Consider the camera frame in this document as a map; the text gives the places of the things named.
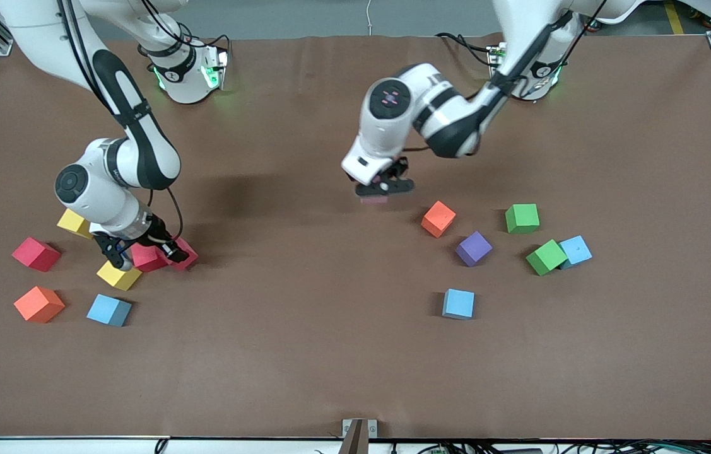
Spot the green foam cube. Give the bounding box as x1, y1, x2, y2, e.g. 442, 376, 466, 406
526, 239, 568, 277
505, 203, 541, 235

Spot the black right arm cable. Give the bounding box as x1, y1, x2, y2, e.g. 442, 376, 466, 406
56, 0, 185, 247

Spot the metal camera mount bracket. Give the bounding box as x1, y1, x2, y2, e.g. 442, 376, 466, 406
341, 418, 379, 454

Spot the crimson foam cube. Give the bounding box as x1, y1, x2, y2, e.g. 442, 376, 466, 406
166, 238, 199, 272

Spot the red foam cube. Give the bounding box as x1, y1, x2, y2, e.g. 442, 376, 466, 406
12, 237, 61, 272
130, 243, 170, 273

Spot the yellow foam cube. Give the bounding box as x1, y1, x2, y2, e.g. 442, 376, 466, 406
56, 209, 93, 240
96, 260, 143, 291

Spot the black cable bundle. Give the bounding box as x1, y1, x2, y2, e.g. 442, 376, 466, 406
387, 439, 711, 454

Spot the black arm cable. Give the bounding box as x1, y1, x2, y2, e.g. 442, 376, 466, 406
56, 0, 185, 247
401, 0, 609, 153

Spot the orange foam cube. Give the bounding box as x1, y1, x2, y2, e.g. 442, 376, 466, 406
13, 286, 66, 324
421, 201, 457, 239

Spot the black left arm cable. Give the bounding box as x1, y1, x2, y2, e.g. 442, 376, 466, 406
401, 0, 609, 153

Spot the purple foam cube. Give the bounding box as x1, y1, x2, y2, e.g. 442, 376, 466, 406
455, 231, 493, 268

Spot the black base cable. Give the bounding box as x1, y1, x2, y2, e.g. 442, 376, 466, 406
436, 32, 496, 69

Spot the blue foam cube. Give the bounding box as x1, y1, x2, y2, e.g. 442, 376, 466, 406
86, 294, 133, 327
558, 235, 593, 271
442, 288, 476, 321

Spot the brown table mat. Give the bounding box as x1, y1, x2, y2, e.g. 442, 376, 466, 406
0, 33, 711, 441

